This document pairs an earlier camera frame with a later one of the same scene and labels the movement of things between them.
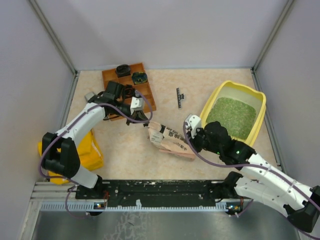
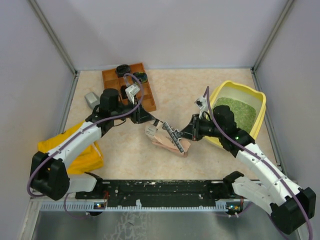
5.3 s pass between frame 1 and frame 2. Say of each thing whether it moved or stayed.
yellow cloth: stayed
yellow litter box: stayed
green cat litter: stayed
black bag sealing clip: moved
